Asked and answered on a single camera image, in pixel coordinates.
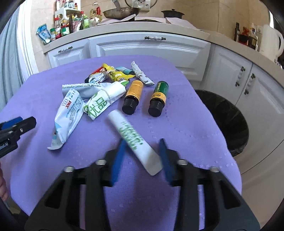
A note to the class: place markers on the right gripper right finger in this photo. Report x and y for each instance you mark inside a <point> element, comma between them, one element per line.
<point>206,196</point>

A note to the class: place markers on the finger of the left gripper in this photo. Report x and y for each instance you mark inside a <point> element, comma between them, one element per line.
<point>10,123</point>
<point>20,128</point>

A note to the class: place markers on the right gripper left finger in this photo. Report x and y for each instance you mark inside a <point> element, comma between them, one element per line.
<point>58,209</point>

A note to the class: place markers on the white tube green print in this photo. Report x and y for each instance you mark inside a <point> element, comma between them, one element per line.
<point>143,151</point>

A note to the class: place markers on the red label black bottle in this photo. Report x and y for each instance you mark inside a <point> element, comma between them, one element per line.
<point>101,69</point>

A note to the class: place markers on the yellow knotted snack bag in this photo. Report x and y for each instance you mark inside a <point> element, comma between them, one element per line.
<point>115,75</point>

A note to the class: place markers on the orange label black bottle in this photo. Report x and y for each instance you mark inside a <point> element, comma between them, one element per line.
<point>132,97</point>

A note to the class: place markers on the teal white tube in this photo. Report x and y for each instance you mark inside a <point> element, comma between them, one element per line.
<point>125,70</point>

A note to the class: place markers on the green label black bottle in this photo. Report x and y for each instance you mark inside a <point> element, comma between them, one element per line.
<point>158,99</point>

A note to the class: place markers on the white patterned knotted wrapper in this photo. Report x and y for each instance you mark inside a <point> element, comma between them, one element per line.
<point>141,75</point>

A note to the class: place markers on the black trash bin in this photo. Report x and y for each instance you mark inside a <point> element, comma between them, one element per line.
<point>229,119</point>

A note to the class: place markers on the left hand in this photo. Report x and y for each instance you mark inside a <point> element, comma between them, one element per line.
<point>3,187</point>

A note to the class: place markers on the grey curtain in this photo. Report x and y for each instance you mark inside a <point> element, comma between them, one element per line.
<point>11,78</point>

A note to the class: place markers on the purple tablecloth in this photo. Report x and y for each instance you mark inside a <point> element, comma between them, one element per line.
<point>137,201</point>

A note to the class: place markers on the blue white salt bag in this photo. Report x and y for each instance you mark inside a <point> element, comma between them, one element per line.
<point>44,34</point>

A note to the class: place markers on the red cap seasoning jar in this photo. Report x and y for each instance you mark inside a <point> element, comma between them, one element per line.
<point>65,30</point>

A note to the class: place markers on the white spice rack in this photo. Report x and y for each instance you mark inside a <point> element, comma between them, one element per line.
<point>64,13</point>

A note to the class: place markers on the green seasoning bottle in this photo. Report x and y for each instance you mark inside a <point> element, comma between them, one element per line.
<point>85,22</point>

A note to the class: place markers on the cooking oil bottle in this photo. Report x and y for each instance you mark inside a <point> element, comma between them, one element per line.
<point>95,15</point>

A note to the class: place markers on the steel wok pan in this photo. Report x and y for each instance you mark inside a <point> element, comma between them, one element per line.
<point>120,12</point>

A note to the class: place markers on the pink cloth on stove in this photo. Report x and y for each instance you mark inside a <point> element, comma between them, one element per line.
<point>133,18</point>

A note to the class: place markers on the white electric kettle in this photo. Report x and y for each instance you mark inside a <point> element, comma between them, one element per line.
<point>271,45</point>

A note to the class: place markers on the dark soy sauce bottle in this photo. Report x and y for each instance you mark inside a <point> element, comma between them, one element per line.
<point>252,37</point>

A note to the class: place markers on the glass pot lid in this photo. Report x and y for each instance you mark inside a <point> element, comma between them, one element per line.
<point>143,5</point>

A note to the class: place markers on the red box on counter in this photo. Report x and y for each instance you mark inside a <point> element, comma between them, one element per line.
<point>243,36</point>

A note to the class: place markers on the dark olive oil bottle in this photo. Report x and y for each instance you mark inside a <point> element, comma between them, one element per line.
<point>236,32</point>

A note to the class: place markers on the black clay pot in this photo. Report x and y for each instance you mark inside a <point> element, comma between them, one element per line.
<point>172,14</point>

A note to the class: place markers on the left cabinet handle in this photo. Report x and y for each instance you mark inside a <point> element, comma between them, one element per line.
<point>65,50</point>

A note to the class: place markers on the corner door right handle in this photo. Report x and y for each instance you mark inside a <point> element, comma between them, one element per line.
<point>249,83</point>

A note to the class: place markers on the corner door handle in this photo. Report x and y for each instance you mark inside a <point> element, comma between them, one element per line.
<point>249,83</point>
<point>237,83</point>

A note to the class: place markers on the corner door left handle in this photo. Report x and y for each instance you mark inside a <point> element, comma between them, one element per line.
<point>237,83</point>

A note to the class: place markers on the middle drawer handle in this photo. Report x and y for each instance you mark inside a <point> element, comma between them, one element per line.
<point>155,38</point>

